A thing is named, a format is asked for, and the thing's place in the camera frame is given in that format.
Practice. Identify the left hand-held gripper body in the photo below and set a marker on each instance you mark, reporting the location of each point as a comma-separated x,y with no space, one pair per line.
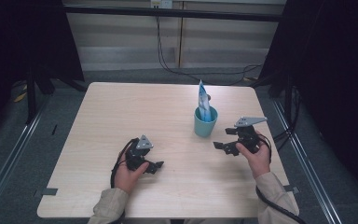
136,157

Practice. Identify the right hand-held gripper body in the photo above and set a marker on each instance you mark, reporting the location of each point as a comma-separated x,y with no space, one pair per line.
248,137

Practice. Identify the teal plastic cup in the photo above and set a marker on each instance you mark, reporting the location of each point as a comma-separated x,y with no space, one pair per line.
203,127

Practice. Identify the blue snack packet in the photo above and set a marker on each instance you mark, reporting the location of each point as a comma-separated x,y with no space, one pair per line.
203,102

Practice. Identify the person's left hand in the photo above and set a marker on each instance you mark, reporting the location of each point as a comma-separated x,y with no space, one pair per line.
126,179

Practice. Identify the person's right hand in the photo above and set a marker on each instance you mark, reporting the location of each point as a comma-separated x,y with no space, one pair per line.
259,161

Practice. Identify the grey tape piece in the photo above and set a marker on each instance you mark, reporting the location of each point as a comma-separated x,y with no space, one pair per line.
291,189
49,191

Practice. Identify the black curtain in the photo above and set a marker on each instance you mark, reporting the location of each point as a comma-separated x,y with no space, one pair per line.
18,46
335,77

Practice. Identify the black horizontal bar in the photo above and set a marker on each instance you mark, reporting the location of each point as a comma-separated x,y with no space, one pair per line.
174,13

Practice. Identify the metal floor rail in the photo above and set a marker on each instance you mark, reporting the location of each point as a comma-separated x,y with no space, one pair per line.
307,165
9,158

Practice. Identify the white wall socket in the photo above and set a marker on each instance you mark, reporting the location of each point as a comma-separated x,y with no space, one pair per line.
161,3

